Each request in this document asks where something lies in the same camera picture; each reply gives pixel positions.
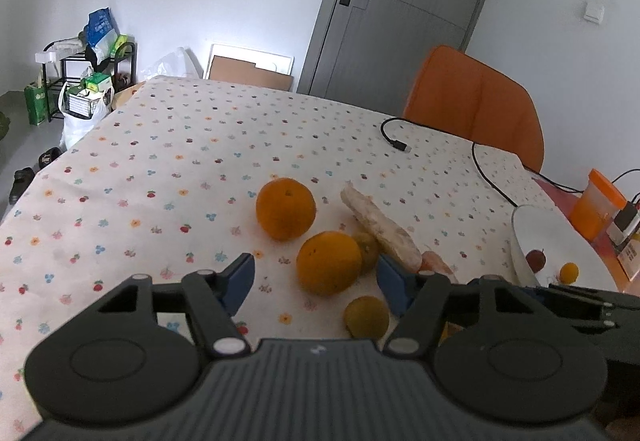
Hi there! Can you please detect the black shoe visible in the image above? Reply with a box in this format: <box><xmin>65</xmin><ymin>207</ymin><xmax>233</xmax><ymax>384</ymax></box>
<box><xmin>8</xmin><ymin>168</ymin><xmax>36</xmax><ymax>203</ymax></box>

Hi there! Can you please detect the grey door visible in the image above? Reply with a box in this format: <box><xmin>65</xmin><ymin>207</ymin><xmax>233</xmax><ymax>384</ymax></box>
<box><xmin>297</xmin><ymin>0</ymin><xmax>510</xmax><ymax>118</ymax></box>

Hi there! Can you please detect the brown cardboard sheet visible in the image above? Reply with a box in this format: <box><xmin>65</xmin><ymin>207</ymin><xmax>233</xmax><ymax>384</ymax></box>
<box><xmin>208</xmin><ymin>54</ymin><xmax>294</xmax><ymax>93</ymax></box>

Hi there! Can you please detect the thin black wire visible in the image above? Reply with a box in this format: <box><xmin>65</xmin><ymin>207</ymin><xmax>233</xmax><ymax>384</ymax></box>
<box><xmin>611</xmin><ymin>168</ymin><xmax>640</xmax><ymax>204</ymax></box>

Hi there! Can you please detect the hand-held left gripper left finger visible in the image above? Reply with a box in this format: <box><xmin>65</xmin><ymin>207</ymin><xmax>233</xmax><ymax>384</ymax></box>
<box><xmin>92</xmin><ymin>252</ymin><xmax>257</xmax><ymax>358</ymax></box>

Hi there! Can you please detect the green paper bag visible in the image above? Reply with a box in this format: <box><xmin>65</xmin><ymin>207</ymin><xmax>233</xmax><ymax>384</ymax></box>
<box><xmin>24</xmin><ymin>80</ymin><xmax>50</xmax><ymax>127</ymax></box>

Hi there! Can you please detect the white plate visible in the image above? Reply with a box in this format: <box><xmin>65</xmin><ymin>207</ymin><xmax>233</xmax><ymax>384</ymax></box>
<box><xmin>510</xmin><ymin>204</ymin><xmax>621</xmax><ymax>294</ymax></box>

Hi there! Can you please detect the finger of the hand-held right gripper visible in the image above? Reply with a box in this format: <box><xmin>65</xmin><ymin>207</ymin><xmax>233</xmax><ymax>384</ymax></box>
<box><xmin>520</xmin><ymin>283</ymin><xmax>618</xmax><ymax>334</ymax></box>

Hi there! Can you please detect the pink table mat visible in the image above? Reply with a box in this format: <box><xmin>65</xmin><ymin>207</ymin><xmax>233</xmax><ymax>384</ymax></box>
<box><xmin>531</xmin><ymin>171</ymin><xmax>640</xmax><ymax>294</ymax></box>

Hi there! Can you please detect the black shelf rack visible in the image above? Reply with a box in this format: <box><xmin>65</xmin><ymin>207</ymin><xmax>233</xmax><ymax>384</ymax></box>
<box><xmin>42</xmin><ymin>40</ymin><xmax>137</xmax><ymax>123</ymax></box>

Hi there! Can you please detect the white framed board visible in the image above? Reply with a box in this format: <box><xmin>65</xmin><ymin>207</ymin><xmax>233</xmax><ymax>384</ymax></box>
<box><xmin>203</xmin><ymin>43</ymin><xmax>296</xmax><ymax>81</ymax></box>

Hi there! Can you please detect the large orange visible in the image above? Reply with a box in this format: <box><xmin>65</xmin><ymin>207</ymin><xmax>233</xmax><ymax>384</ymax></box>
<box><xmin>255</xmin><ymin>178</ymin><xmax>317</xmax><ymax>242</ymax></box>
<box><xmin>296</xmin><ymin>231</ymin><xmax>363</xmax><ymax>297</ymax></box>

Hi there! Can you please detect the orange plastic cup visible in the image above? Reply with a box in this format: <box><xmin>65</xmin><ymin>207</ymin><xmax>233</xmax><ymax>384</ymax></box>
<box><xmin>569</xmin><ymin>168</ymin><xmax>628</xmax><ymax>243</ymax></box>

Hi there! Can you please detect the blue plastic bag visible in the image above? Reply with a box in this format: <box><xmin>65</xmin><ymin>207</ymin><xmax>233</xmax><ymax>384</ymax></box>
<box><xmin>83</xmin><ymin>8</ymin><xmax>120</xmax><ymax>63</ymax></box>

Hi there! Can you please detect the black cable with plug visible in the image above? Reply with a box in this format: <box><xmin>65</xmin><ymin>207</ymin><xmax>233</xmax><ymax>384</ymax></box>
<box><xmin>381</xmin><ymin>117</ymin><xmax>584</xmax><ymax>210</ymax></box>

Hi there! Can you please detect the white bag with box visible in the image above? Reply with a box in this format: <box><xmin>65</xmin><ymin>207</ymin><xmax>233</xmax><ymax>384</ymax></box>
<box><xmin>58</xmin><ymin>67</ymin><xmax>116</xmax><ymax>149</ymax></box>

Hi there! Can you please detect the small red fruit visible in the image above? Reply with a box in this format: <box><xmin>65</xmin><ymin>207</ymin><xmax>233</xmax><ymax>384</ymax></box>
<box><xmin>526</xmin><ymin>248</ymin><xmax>549</xmax><ymax>274</ymax></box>

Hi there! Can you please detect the green white box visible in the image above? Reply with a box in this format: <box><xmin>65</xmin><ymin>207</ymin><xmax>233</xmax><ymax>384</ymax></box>
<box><xmin>82</xmin><ymin>74</ymin><xmax>113</xmax><ymax>93</ymax></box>

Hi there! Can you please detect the brown kiwi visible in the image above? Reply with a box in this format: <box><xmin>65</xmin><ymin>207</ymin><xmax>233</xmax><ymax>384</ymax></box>
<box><xmin>352</xmin><ymin>231</ymin><xmax>381</xmax><ymax>275</ymax></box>
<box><xmin>343</xmin><ymin>296</ymin><xmax>391</xmax><ymax>340</ymax></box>

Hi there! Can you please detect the floral white tablecloth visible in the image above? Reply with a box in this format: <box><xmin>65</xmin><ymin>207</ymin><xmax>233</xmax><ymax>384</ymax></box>
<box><xmin>0</xmin><ymin>75</ymin><xmax>576</xmax><ymax>441</ymax></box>

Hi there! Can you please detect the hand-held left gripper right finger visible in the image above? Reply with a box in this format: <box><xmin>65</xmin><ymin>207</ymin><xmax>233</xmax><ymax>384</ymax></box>
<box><xmin>376</xmin><ymin>253</ymin><xmax>544</xmax><ymax>358</ymax></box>

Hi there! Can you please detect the grey white charger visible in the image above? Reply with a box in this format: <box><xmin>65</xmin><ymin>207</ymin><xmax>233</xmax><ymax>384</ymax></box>
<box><xmin>607</xmin><ymin>201</ymin><xmax>640</xmax><ymax>244</ymax></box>

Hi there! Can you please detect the orange chair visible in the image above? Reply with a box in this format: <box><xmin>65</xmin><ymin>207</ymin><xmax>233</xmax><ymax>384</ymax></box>
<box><xmin>402</xmin><ymin>45</ymin><xmax>545</xmax><ymax>173</ymax></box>

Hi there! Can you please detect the pale long root vegetable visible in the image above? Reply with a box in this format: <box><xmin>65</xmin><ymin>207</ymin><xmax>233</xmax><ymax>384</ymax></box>
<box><xmin>340</xmin><ymin>185</ymin><xmax>424</xmax><ymax>272</ymax></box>

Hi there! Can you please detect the clear white plastic bag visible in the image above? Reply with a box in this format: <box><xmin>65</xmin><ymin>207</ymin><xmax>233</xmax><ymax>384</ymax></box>
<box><xmin>137</xmin><ymin>46</ymin><xmax>200</xmax><ymax>82</ymax></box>

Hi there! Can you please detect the printed card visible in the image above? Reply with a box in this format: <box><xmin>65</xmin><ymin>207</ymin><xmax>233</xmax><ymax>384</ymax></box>
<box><xmin>617</xmin><ymin>241</ymin><xmax>640</xmax><ymax>282</ymax></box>

